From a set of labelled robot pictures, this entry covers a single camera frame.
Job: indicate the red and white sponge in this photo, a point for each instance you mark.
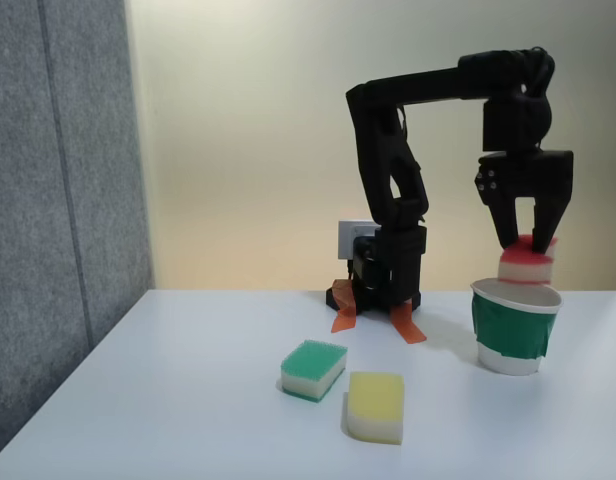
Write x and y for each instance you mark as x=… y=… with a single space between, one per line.
x=523 y=267

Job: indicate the white cup with green tape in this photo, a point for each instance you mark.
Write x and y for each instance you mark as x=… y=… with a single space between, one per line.
x=513 y=330

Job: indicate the orange tape strip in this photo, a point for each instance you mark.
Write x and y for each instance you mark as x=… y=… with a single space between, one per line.
x=410 y=330
x=344 y=320

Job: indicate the yellow and white sponge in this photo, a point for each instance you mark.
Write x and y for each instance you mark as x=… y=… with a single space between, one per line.
x=375 y=405

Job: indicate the green and white sponge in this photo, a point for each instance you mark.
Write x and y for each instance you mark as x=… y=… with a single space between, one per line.
x=313 y=362

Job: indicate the grey felt partition panel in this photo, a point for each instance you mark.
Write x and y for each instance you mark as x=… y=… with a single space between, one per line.
x=48 y=225

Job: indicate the white wall socket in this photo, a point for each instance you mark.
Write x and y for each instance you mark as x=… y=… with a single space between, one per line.
x=347 y=240

